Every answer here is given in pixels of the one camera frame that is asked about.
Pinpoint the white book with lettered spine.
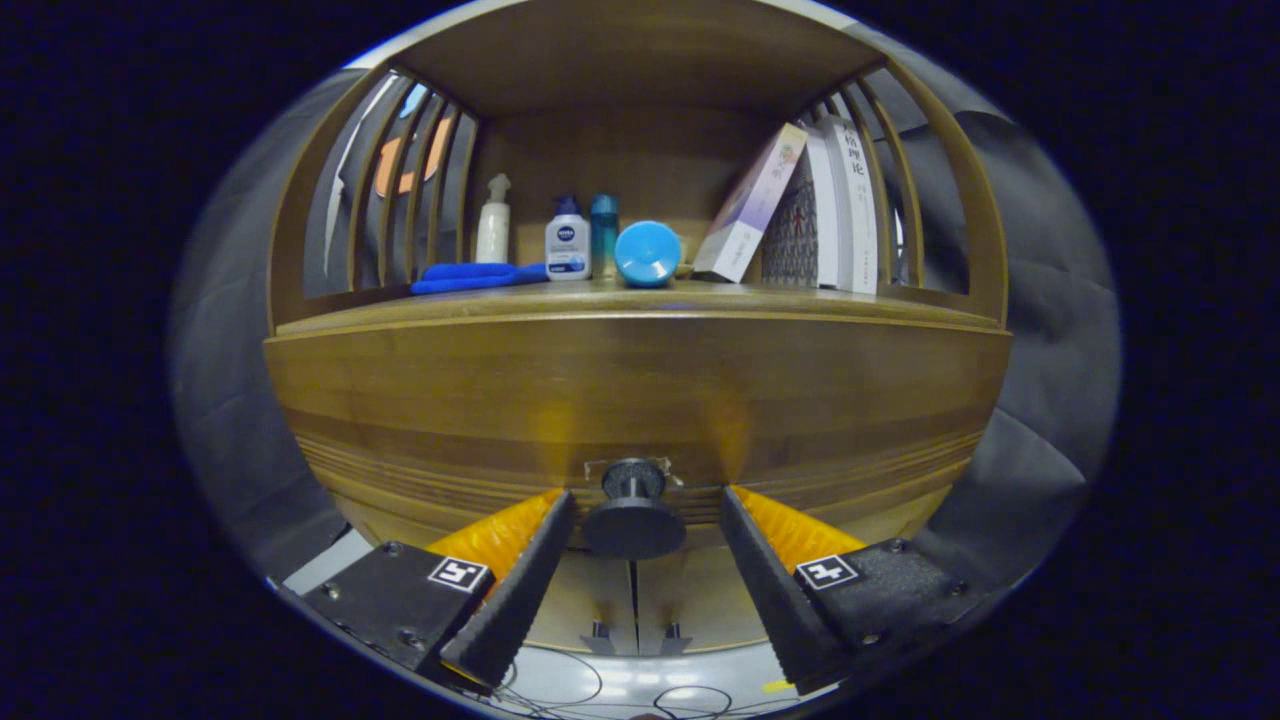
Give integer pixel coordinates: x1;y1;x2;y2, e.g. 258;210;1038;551
820;115;881;295

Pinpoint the folded blue cloth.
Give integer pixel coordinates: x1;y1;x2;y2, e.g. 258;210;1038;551
410;262;549;295

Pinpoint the wooden countertop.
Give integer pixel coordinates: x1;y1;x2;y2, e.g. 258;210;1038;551
275;278;1006;336

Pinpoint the wooden cabinet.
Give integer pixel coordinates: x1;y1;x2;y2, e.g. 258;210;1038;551
262;0;1013;656

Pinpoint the blue cosmetic tube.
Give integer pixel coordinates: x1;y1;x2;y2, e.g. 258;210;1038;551
614;221;684;289

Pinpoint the patterned grey book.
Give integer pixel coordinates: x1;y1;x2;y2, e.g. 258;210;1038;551
762;150;823;288

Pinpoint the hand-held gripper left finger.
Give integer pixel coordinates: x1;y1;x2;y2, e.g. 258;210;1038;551
300;488;578;693

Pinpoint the plain white book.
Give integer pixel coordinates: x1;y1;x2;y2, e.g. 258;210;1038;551
803;125;843;289

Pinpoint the teal translucent bottle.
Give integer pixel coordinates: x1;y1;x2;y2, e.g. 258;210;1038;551
590;194;620;279

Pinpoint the wooden cabinet door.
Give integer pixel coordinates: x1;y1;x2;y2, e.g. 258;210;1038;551
635;545;781;653
525;550;636;653

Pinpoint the wooden drawer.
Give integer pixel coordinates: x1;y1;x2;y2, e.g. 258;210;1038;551
262;312;1013;561

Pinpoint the tangle of black cables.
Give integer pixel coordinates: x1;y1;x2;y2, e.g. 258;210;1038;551
495;645;736;719

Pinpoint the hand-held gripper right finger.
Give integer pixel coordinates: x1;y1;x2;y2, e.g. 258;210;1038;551
718;485;986;698

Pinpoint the white pump bottle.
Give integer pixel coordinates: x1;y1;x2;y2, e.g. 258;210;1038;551
475;174;512;265

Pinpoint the purple cover book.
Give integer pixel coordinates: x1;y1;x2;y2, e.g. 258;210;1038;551
691;122;809;284

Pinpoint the white bottle with blue cap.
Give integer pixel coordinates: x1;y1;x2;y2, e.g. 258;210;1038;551
545;195;592;282

